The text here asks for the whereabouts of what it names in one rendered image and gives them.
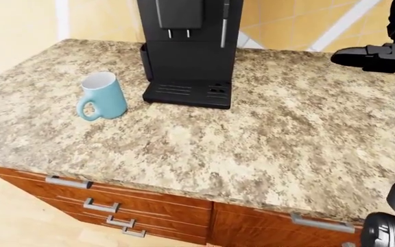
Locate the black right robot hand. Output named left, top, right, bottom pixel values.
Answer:
left=330, top=0, right=395, bottom=84

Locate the light blue ceramic mug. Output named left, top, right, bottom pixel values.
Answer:
left=76, top=71, right=128, bottom=123

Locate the black coffee machine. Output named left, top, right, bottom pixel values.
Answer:
left=136, top=0, right=244, bottom=110

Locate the granite countertop slab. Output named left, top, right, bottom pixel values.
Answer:
left=0, top=38, right=395, bottom=224

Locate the wooden base cabinet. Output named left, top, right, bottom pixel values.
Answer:
left=0, top=165, right=365, bottom=247

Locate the silver cabinet door handle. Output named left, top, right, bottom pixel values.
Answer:
left=290, top=212, right=356, bottom=235

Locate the long silver drawer handle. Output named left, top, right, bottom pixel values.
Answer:
left=45, top=175, right=93, bottom=189

